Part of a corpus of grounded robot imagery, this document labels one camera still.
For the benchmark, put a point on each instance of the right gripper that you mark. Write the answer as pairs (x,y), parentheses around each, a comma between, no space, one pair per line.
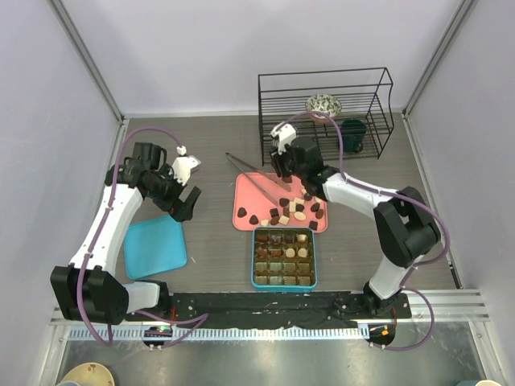
(278,161)

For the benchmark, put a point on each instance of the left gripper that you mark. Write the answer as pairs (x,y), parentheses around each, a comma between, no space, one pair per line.
(179,210)

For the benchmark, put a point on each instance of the stainless steel tongs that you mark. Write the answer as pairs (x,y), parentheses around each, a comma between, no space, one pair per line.
(250,172)

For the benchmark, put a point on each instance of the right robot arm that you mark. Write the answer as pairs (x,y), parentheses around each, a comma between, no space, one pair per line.
(405,229)

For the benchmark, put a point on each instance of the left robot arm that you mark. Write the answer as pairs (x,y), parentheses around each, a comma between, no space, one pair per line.
(86,288)

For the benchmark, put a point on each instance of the gold plastic chocolate insert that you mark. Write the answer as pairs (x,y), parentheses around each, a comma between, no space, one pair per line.
(283,258)

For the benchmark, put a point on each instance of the blue chocolate tin box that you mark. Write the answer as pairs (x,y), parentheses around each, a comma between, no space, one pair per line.
(283,259)

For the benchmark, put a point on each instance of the pink tray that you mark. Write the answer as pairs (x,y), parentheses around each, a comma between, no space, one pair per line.
(251,209)

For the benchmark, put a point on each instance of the blue tin lid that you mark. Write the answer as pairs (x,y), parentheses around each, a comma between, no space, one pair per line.
(154,246)

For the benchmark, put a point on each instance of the patterned ceramic bowl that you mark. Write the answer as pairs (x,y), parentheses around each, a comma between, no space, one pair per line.
(323,105)

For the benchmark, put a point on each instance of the dark green mug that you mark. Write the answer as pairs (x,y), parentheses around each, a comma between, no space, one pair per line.
(353,132)

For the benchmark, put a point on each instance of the beige plate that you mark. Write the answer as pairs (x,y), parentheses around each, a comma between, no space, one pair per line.
(89,373)

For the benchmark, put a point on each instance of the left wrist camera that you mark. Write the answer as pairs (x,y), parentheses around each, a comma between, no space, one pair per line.
(184,166)

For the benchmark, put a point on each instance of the black wire rack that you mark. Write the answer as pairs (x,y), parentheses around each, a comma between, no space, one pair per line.
(352,103)

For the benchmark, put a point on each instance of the white cable duct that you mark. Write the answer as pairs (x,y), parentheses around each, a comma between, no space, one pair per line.
(160,333)

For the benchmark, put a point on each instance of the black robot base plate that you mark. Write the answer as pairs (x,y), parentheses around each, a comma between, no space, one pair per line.
(271,311)

